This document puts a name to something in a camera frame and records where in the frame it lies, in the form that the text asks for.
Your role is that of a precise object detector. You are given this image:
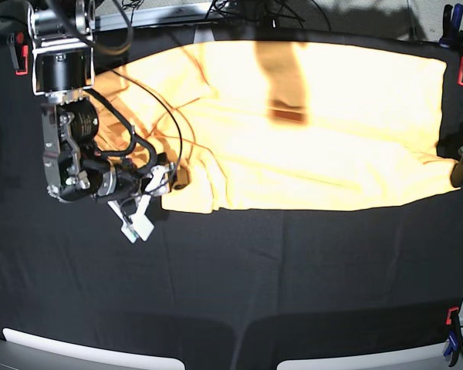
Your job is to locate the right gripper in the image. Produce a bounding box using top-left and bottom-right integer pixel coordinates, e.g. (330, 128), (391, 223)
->
(96, 153), (191, 216)

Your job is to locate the yellow t-shirt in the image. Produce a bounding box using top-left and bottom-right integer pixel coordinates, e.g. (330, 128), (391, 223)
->
(94, 41), (455, 214)

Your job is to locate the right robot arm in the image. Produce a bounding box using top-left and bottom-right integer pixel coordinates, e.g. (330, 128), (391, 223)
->
(28, 1), (188, 215)

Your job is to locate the blue clamp top right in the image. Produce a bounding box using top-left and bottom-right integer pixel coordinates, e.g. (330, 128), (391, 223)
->
(439, 3), (463, 49)

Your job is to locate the black table cloth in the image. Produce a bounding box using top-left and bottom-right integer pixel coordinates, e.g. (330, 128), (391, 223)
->
(0, 26), (463, 369)

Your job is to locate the red blue clamp bottom right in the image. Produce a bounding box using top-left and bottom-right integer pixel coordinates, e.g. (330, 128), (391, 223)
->
(443, 306), (463, 368)

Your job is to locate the red clamp top left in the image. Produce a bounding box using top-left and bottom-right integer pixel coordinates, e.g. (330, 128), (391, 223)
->
(7, 32), (29, 76)

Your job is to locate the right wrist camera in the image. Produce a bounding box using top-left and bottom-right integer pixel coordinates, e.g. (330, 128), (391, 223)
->
(120, 214), (154, 244)

